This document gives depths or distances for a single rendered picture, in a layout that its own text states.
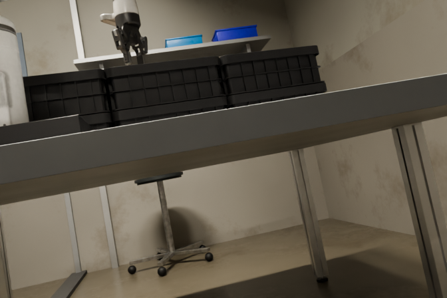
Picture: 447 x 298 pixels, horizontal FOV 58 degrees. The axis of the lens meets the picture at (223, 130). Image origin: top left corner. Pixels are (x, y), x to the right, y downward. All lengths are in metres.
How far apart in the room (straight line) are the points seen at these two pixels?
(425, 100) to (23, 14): 3.75
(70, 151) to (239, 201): 3.29
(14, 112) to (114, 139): 0.34
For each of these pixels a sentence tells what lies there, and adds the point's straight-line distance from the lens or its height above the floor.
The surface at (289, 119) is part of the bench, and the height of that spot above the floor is 0.68.
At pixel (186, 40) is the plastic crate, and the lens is 3.38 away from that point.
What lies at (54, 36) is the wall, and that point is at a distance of 3.94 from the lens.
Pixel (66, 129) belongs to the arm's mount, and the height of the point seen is 0.74.
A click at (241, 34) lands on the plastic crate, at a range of 3.45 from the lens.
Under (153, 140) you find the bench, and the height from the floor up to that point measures 0.68.
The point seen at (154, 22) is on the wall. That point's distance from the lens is 3.91.
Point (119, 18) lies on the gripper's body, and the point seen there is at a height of 1.13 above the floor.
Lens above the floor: 0.63
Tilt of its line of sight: 5 degrees up
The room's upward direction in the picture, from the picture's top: 11 degrees counter-clockwise
